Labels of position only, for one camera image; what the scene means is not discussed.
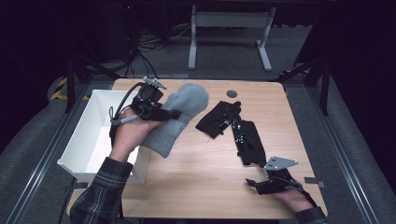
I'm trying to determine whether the grey mitten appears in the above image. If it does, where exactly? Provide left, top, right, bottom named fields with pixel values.
left=141, top=82, right=210, bottom=159

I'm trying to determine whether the grey tape strip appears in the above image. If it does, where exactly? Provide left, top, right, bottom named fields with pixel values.
left=304, top=176, right=326, bottom=189

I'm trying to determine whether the tangle of floor cables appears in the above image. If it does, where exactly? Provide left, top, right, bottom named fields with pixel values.
left=118, top=3, right=194, bottom=78

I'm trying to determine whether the black metal stand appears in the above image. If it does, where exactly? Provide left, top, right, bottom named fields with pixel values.
left=64, top=52, right=120, bottom=114
left=269, top=46, right=332, bottom=116

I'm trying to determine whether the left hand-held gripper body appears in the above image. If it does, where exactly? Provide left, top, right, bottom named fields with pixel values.
left=130, top=77, right=168, bottom=121

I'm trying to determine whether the white storage box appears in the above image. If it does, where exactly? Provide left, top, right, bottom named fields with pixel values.
left=56, top=89, right=153, bottom=186

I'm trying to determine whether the white metal table frame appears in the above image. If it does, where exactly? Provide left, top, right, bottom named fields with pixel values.
left=187, top=4, right=277, bottom=72

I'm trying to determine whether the aluminium floor rail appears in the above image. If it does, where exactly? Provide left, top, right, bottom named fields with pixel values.
left=4, top=83, right=92, bottom=224
left=306, top=87, right=379, bottom=224

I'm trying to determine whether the black glove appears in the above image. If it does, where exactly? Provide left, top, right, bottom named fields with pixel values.
left=195, top=100, right=243, bottom=140
left=231, top=119, right=268, bottom=167

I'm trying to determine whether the person's right hand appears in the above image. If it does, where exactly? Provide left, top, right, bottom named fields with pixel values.
left=274, top=189, right=314, bottom=213

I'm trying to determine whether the person's left hand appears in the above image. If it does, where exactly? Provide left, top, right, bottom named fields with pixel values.
left=109, top=108, right=166, bottom=163

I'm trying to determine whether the yellow black hazard tape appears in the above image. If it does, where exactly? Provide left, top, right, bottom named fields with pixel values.
left=50, top=77, right=92, bottom=101

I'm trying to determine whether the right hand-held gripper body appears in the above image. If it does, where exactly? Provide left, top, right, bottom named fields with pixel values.
left=263, top=156, right=304, bottom=194

